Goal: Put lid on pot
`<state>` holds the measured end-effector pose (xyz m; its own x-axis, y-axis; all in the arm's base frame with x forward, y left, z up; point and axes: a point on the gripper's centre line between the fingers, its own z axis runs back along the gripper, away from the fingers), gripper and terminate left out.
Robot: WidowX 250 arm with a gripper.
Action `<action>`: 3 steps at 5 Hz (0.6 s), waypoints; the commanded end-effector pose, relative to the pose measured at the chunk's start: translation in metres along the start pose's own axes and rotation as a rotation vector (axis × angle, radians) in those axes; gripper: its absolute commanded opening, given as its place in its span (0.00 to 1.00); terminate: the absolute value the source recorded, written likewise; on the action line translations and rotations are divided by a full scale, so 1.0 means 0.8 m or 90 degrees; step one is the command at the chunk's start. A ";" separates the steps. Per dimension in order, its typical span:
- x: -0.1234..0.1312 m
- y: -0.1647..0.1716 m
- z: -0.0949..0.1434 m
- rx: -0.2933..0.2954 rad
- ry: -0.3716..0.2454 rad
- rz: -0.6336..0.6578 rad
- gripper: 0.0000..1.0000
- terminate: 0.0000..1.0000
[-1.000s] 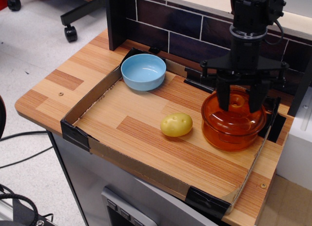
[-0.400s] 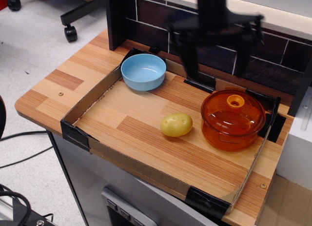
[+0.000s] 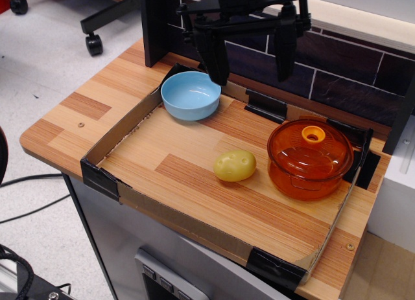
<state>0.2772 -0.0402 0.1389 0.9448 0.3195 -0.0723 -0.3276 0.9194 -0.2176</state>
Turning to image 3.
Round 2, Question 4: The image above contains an orange transparent pot lid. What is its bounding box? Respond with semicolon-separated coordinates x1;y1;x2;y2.
268;119;354;181

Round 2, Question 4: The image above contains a yellow plastic potato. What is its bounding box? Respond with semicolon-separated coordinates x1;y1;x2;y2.
213;150;257;182

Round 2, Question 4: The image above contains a light blue bowl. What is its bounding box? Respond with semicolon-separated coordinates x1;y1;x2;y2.
160;71;222;121

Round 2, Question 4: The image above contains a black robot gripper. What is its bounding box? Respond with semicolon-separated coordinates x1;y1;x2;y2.
176;0;311;86

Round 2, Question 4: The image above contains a dark brick backsplash panel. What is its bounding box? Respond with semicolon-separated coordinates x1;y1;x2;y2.
141;0;414;126

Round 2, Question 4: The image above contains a black floor cable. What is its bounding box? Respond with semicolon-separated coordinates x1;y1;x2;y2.
0;173;71;224

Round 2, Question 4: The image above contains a cardboard fence with black tape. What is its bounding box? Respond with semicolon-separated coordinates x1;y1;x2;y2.
80;84;379;293

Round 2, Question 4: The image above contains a black rolling chair base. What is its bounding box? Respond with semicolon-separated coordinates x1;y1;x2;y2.
80;0;140;56

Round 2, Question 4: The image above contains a black caster wheel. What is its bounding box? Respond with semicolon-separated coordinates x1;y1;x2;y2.
10;0;29;15

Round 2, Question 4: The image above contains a grey toy oven cabinet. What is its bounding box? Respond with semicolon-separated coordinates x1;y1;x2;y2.
64;175;286;299

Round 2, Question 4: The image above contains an orange transparent pot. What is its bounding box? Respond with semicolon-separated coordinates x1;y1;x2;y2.
268;115;353;201

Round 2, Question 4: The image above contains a black braided cable bundle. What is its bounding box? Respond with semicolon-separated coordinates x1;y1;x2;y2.
0;244;72;300

